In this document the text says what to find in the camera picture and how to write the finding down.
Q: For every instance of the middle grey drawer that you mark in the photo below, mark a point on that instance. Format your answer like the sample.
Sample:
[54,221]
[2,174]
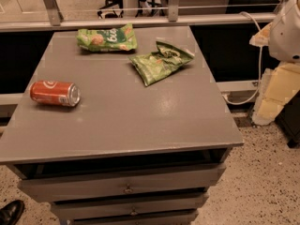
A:
[130,207]

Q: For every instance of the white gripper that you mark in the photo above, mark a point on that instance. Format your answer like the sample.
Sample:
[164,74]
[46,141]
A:
[287,35]

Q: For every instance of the black leather shoe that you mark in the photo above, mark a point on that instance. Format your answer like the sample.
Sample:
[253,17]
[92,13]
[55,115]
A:
[11,213]

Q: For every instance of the red coke can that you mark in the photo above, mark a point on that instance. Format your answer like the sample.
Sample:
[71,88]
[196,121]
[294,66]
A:
[55,93]

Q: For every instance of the black office chair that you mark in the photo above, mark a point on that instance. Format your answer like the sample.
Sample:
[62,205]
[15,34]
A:
[113,14]

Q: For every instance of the grey drawer cabinet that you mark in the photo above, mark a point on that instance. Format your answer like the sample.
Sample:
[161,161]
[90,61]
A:
[120,124]

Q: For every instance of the bottom grey drawer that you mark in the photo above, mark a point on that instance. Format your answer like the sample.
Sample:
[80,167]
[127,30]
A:
[182,217]

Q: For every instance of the top grey drawer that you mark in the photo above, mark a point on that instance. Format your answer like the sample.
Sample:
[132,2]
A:
[121,183]

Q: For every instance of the crumpled green chip bag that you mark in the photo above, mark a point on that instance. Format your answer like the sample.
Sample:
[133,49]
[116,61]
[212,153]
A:
[156,66]

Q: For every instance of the green chip bag with label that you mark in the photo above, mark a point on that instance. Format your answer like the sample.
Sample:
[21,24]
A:
[107,40]

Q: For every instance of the grey metal railing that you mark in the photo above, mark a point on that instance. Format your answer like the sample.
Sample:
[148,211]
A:
[46,15]

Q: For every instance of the grey drawer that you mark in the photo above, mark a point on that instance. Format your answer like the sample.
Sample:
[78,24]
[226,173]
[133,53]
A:
[130,207]
[121,183]
[182,217]

